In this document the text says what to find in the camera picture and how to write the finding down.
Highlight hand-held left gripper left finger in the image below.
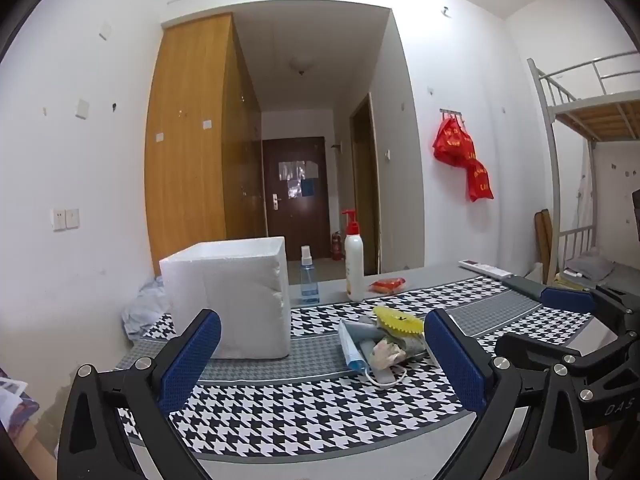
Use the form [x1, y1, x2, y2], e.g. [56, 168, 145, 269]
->
[57, 308, 222, 480]

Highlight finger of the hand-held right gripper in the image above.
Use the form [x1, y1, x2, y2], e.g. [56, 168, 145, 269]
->
[495, 332, 631, 378]
[540, 285, 640, 331]

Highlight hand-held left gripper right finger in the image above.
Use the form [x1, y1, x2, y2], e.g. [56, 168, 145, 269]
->
[424, 308, 596, 480]

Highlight grey sock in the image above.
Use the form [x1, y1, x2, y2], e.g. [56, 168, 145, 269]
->
[395, 330, 433, 361]

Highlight floral plastic bag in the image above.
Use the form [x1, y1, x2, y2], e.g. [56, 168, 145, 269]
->
[372, 337, 406, 368]

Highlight yellow foam fruit net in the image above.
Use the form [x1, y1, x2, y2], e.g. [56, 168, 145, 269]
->
[372, 306, 426, 339]

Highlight white foam box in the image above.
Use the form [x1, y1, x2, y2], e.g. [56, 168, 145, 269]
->
[159, 236, 292, 361]

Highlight blue face mask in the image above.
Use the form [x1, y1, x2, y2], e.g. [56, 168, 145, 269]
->
[338, 319, 408, 388]

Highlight grey folded cloth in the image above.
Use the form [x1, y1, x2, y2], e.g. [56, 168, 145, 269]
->
[565, 247, 616, 281]

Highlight dark phone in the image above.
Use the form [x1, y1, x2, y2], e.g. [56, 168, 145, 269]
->
[501, 275, 548, 302]

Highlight wooden boards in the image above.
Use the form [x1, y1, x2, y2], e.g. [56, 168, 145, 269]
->
[534, 209, 553, 281]

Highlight light blue cloth pile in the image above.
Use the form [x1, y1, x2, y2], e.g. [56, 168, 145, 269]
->
[121, 276, 173, 341]

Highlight white remote control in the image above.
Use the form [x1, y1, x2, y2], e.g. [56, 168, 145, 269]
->
[459, 259, 512, 279]

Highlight red snack packet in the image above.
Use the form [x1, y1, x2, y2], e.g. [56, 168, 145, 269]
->
[369, 276, 407, 294]

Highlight white hanging cloth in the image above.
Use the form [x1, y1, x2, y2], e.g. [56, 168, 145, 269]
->
[572, 140, 596, 241]

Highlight houndstooth tablecloth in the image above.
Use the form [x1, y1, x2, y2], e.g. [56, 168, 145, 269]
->
[112, 275, 601, 461]

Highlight blue spray bottle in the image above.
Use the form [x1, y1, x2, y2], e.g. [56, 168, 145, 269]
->
[299, 246, 321, 305]

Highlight white lotion pump bottle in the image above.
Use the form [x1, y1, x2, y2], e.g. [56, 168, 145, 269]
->
[341, 209, 366, 303]

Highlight small red plastic bag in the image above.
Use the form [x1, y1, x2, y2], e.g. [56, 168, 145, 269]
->
[466, 158, 494, 202]

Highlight metal bunk bed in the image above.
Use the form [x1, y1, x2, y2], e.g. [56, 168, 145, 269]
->
[526, 51, 640, 286]

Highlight brown door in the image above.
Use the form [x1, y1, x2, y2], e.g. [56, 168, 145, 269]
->
[262, 136, 332, 262]

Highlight printed paper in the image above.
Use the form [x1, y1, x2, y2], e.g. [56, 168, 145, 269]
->
[0, 379, 30, 428]

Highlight large red plastic bag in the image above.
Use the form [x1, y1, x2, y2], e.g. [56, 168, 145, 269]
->
[433, 115, 476, 166]

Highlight wooden wardrobe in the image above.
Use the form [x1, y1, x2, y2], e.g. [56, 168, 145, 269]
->
[144, 12, 266, 277]

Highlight wooden side doorway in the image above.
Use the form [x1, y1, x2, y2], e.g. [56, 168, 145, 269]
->
[349, 92, 381, 276]

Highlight white door notice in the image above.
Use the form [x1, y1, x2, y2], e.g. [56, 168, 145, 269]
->
[277, 161, 319, 181]

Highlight ceiling lamp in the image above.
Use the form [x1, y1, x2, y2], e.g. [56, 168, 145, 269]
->
[287, 57, 318, 77]

